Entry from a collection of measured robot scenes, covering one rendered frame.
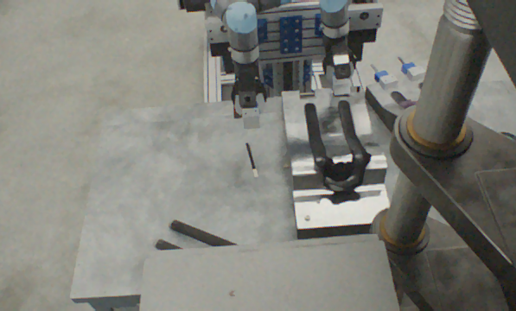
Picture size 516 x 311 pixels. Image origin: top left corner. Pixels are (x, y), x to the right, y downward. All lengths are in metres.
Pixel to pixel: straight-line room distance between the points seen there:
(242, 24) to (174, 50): 2.08
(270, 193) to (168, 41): 2.09
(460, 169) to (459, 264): 0.25
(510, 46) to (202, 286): 0.43
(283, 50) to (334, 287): 1.51
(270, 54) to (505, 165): 1.49
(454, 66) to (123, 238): 1.12
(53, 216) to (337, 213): 1.66
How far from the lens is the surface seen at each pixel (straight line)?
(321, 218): 1.36
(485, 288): 0.84
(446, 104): 0.59
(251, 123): 1.48
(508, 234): 0.59
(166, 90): 3.03
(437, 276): 0.83
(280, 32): 1.96
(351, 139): 1.50
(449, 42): 0.54
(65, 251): 2.51
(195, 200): 1.49
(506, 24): 0.33
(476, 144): 0.66
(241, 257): 0.61
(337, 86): 1.58
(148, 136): 1.69
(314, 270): 0.60
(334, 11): 1.35
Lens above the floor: 2.01
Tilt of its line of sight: 51 degrees down
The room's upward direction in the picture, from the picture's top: 5 degrees counter-clockwise
